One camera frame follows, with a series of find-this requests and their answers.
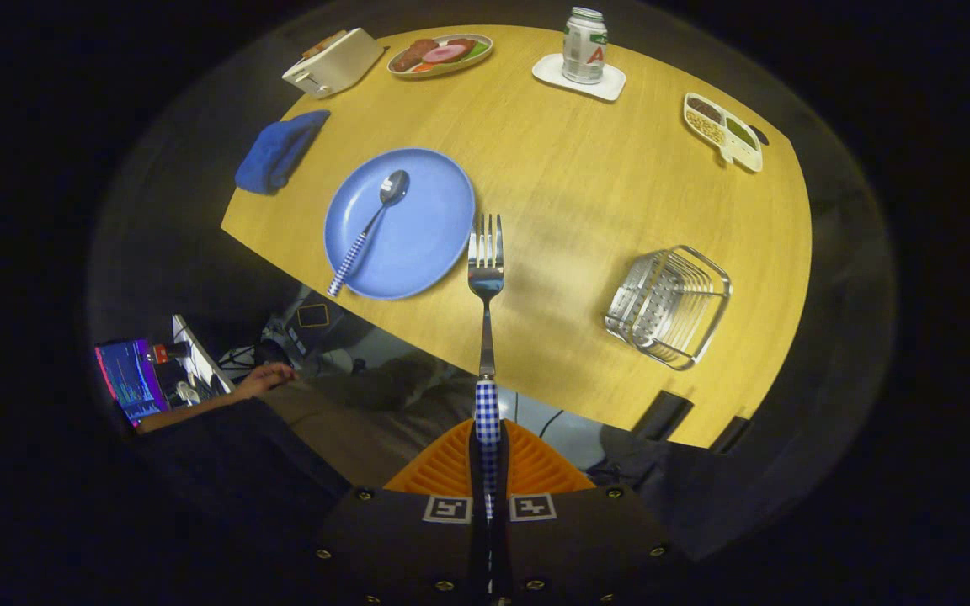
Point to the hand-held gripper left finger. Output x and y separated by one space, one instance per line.
418 547

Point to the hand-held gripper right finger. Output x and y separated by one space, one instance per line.
578 547

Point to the person's grey trousers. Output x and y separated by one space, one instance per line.
367 429

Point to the black table clamp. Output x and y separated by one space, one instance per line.
729 434
662 415

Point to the person's dark shirt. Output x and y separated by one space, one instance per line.
241 463

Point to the black box with orange outline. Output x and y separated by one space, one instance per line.
313 316

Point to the white side desk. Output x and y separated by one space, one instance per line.
199 358

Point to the blue plate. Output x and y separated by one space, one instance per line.
426 219

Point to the glowing laptop screen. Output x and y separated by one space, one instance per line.
130 383

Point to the blue folded cloth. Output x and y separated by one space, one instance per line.
274 151

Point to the white sectioned snack dish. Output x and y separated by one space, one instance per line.
725 135

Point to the black table grommet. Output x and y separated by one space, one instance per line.
759 135

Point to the beige food plate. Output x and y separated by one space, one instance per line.
401 71

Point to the white coaster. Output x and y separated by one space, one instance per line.
551 71

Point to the white toaster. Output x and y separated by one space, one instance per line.
342 63

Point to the brown meat patty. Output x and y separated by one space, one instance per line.
412 55

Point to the pink ham slice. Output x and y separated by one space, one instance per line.
445 54

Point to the green lettuce leaf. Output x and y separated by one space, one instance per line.
477 50

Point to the green white drink bottle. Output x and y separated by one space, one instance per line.
583 46

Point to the brown toast slice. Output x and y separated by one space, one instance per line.
317 49
335 37

